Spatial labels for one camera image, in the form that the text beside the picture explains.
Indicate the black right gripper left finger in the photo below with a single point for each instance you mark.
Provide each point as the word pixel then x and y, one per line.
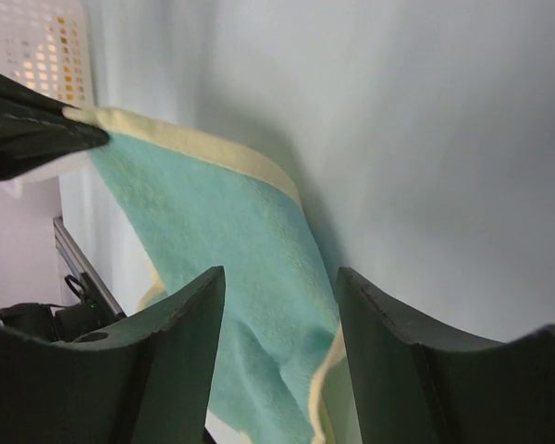
pixel 144 379

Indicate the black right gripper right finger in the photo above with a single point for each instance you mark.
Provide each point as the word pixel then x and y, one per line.
pixel 417 380

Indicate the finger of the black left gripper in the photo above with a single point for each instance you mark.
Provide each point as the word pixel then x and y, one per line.
pixel 34 131

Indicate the green towel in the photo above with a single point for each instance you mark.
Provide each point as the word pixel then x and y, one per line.
pixel 196 201

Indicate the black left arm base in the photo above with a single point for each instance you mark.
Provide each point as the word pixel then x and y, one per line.
pixel 53 323

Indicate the white perforated plastic basket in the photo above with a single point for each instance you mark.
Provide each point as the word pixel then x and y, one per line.
pixel 44 47

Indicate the aluminium front frame rail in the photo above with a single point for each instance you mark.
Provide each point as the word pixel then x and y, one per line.
pixel 83 268

